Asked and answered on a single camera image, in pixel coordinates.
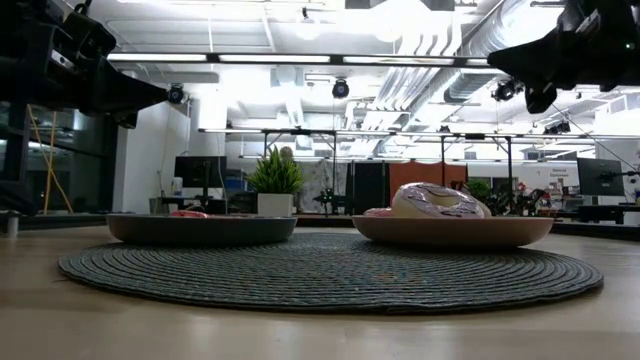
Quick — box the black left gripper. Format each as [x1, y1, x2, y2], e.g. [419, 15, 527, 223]
[44, 52, 169, 130]

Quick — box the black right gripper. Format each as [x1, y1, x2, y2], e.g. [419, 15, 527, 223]
[488, 30, 619, 115]

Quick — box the large purple glazed donut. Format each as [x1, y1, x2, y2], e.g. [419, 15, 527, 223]
[389, 181, 493, 220]

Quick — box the black computer monitor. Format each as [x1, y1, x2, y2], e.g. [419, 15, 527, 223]
[576, 157, 626, 197]
[173, 155, 228, 189]

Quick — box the green leafy office plant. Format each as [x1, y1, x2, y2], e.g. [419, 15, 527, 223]
[467, 178, 494, 201]

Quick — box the cluttered workbench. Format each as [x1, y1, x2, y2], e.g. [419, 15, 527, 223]
[492, 180, 576, 217]

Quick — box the dark grey round plate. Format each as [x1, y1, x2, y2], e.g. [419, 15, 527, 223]
[105, 212, 299, 246]

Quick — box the long ceiling light bar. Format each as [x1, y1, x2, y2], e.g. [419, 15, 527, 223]
[107, 52, 491, 69]

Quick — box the black desk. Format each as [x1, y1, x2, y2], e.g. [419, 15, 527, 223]
[574, 203, 640, 225]

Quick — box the orange fabric curtain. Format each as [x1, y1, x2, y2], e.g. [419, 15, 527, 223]
[388, 161, 469, 217]

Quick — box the green plant in white pot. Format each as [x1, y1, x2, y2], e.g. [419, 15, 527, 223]
[246, 145, 306, 217]

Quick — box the person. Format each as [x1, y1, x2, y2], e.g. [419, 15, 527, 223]
[277, 145, 301, 169]

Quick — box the pink round plate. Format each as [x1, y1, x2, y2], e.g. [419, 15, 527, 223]
[351, 214, 555, 250]

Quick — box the black fabric panel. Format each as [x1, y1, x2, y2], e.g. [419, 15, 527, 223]
[344, 160, 390, 216]

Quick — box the grey patterned fabric panel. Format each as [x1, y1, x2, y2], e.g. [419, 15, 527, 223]
[298, 158, 347, 214]

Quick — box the black robot with green light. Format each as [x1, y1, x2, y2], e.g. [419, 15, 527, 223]
[313, 187, 347, 215]

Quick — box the round dark woven placemat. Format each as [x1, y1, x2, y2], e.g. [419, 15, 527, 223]
[57, 232, 605, 315]

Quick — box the silver ventilation duct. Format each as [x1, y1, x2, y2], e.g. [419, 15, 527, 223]
[442, 0, 569, 105]

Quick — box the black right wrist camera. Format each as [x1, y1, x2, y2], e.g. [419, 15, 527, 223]
[557, 0, 604, 34]

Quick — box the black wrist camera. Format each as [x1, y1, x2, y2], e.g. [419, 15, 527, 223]
[557, 0, 604, 34]
[60, 10, 119, 60]

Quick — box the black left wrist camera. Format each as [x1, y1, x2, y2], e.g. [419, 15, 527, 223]
[60, 10, 119, 60]

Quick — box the yellow hanging rope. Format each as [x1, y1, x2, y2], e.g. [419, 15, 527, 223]
[43, 110, 56, 215]
[26, 103, 74, 214]

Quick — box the tall black metal frame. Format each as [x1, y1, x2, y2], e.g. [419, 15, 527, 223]
[259, 128, 515, 216]

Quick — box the small grey cylinder post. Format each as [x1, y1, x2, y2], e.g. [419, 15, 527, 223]
[3, 209, 22, 237]

